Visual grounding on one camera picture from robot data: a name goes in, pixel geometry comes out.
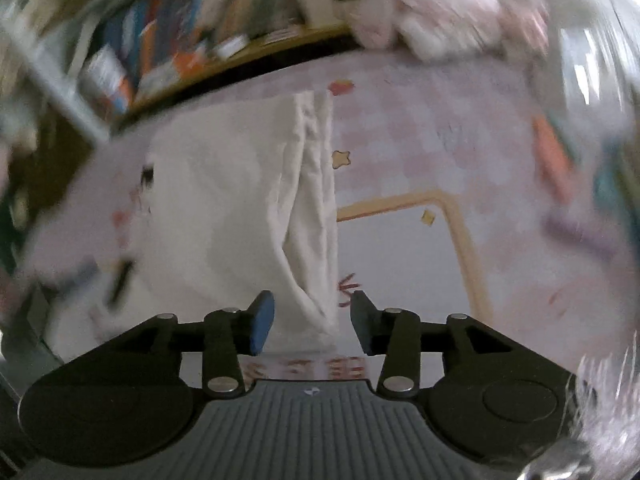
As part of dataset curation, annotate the pink checkered bedsheet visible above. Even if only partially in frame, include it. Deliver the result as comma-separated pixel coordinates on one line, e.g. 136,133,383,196
20,47,621,386

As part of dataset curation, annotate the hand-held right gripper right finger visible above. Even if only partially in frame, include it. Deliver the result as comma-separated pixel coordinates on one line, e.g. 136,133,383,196
350,290,522,399

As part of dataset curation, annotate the pink floral blanket pile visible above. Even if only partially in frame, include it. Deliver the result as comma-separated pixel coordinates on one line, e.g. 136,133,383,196
340,0,551,61

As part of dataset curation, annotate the white fluffy cloth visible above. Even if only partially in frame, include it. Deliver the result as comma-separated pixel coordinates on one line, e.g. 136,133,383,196
570,345,640,480

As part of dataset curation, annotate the white shirt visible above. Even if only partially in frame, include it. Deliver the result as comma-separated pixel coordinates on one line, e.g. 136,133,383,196
115,91,342,358

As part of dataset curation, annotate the row of colourful books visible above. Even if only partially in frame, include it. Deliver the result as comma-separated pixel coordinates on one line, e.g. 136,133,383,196
75,0,311,111

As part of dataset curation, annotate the wooden bookshelf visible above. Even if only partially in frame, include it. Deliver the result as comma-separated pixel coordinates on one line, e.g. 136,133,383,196
0,0,366,133

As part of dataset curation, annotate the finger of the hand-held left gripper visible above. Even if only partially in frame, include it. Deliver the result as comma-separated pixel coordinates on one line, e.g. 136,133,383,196
102,259,136,312

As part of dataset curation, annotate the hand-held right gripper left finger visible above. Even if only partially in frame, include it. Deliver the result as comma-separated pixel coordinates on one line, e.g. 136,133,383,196
99,290,276,399

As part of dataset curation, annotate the orange toy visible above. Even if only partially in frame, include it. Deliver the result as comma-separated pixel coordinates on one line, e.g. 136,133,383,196
531,116,575,203

